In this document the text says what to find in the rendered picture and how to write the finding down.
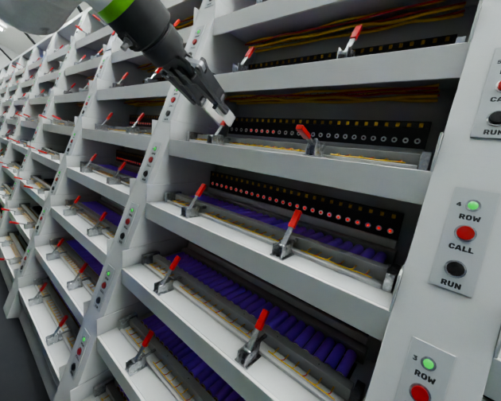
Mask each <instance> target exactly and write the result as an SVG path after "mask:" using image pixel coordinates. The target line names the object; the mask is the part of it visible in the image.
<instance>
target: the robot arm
mask: <svg viewBox="0 0 501 401"><path fill-rule="evenodd" d="M82 2H86V3H87V4H88V5H89V6H90V7H91V8H92V9H93V10H94V11H95V12H96V13H97V14H98V15H99V16H100V17H101V18H102V19H103V20H104V21H105V22H106V23H107V24H108V25H109V26H110V27H111V28H112V29H113V30H114V31H115V32H116V33H117V34H118V38H119V39H120V40H121V41H122V42H123V43H122V45H121V46H120V48H121V49H122V50H123V51H126V50H127V49H128V48H129V49H130V50H133V51H134V52H141V51H142V54H143V55H144V56H145V57H146V58H147V59H148V60H149V61H150V62H151V63H152V64H153V66H155V67H157V68H161V67H163V69H162V71H161V73H160V74H161V76H163V77H164V78H165V79H167V80H168V81H169V82H170V83H171V84H172V85H173V86H174V87H175V88H176V89H177V90H178V91H179V92H180V93H181V94H182V95H183V96H184V97H185V98H186V99H187V100H188V101H189V102H190V103H191V104H193V105H196V104H197V105H198V106H200V107H202V108H203V109H204V110H205V111H206V112H207V113H208V114H209V115H210V117H211V118H212V119H213V120H214V121H215V122H216V123H217V124H218V126H219V127H220V124H221V122H222V121H224V122H225V123H226V124H227V125H228V126H229V127H231V125H232V123H233V122H234V120H235V116H234V115H233V113H232V112H231V111H230V109H229V108H228V106H227V105H226V104H225V102H224V101H223V100H224V98H225V97H226V93H225V92H224V90H223V89H222V88H221V86H220V85H219V83H218V81H217V80H216V78H215V77H214V75H213V74H212V72H211V70H210V69H209V67H208V64H207V61H206V60H205V59H204V58H203V57H201V58H200V59H199V60H196V59H193V58H192V56H191V55H190V54H189V53H188V52H186V51H185V50H184V46H183V43H184V42H183V38H182V36H181V35H180V34H179V33H178V32H177V30H176V29H175V28H174V26H173V25H172V23H170V22H169V20H170V12H169V11H168V10H167V9H166V8H165V6H164V5H163V3H162V2H161V0H0V19H1V20H3V21H4V22H5V23H6V24H8V25H10V26H11V27H13V28H15V29H17V30H19V31H22V32H23V33H28V34H32V35H37V36H44V35H49V34H52V33H55V32H56V31H58V30H59V29H60V28H61V27H62V26H63V24H64V23H65V22H66V21H67V19H68V17H69V16H70V15H71V14H72V12H73V11H74V10H75V9H76V7H77V6H78V5H79V4H81V3H82ZM206 99H207V100H206Z"/></svg>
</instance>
